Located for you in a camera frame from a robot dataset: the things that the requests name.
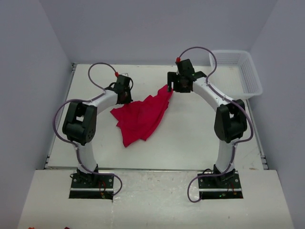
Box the red t shirt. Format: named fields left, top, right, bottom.
left=110, top=85, right=173, bottom=147

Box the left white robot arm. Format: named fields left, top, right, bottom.
left=62, top=74, right=133, bottom=175

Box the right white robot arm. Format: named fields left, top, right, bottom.
left=167, top=57, right=247, bottom=179

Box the white plastic basket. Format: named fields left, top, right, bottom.
left=209, top=50, right=263, bottom=100

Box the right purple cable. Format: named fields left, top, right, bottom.
left=187, top=46, right=253, bottom=203

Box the purple cable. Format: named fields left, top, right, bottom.
left=52, top=62, right=123, bottom=198
left=187, top=46, right=253, bottom=203

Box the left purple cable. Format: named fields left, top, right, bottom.
left=52, top=62, right=123, bottom=198

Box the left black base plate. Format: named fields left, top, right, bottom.
left=69, top=171, right=114, bottom=200

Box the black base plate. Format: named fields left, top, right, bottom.
left=198, top=171, right=244, bottom=200
left=69, top=171, right=114, bottom=200

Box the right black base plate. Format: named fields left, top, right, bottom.
left=198, top=171, right=244, bottom=200

